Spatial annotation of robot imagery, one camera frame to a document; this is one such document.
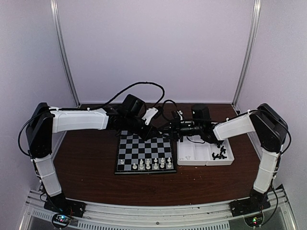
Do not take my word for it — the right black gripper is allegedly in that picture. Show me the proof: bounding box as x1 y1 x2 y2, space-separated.
158 117 202 142

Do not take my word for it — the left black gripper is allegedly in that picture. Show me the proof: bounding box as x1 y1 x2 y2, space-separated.
124 115 161 142

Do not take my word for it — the black grey chess board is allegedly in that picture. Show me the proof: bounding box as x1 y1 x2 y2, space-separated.
115 131 177 174

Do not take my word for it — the white queen chess piece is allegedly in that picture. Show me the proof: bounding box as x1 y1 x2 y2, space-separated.
145 162 151 170

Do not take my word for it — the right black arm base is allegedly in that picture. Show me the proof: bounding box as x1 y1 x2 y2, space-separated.
229 189 271 217

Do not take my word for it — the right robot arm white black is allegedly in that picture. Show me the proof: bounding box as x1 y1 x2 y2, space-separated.
158 103 289 212

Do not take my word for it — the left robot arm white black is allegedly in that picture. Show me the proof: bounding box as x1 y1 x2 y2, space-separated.
25 94 159 213

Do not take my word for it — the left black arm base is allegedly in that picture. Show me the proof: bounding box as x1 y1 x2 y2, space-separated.
44 192 86 218

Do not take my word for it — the black chess pieces lower pile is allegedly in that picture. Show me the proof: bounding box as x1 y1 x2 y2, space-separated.
212 144 227 160

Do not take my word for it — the right controller board with LEDs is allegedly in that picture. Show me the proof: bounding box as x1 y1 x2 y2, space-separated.
244 213 264 228

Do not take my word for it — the controller board with leds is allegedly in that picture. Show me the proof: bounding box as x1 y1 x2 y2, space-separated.
51 213 71 228
244 213 264 228

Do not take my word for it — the left controller board with LEDs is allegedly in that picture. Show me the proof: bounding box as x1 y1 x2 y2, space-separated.
51 213 71 228

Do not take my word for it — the white divided plastic tray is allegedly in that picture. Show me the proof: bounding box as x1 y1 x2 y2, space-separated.
177 139 235 166

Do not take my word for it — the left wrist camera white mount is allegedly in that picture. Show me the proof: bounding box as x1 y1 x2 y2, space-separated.
142 107 159 126

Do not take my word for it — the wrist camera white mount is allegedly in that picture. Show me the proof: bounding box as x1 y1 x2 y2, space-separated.
171 110 184 120
142 107 159 126

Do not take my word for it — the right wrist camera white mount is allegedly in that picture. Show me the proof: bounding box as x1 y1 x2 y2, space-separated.
171 110 184 120

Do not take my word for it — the left black cable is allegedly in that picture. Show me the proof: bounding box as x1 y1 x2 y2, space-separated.
18 81 166 156

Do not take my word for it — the black cable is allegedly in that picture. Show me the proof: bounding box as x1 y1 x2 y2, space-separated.
18 81 166 156
162 99 292 216

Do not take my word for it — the aluminium front rail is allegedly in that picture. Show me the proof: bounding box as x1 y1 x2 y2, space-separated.
21 189 295 230

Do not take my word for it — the right black cable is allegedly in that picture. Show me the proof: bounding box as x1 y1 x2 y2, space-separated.
162 99 292 216

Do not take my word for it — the right aluminium frame post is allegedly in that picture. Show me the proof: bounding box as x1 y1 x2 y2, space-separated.
232 0 262 109

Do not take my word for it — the aluminium frame post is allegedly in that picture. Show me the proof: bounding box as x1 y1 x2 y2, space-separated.
232 0 262 109
50 0 81 107

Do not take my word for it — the left aluminium frame post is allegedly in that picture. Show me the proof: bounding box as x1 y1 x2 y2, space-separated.
50 0 81 107

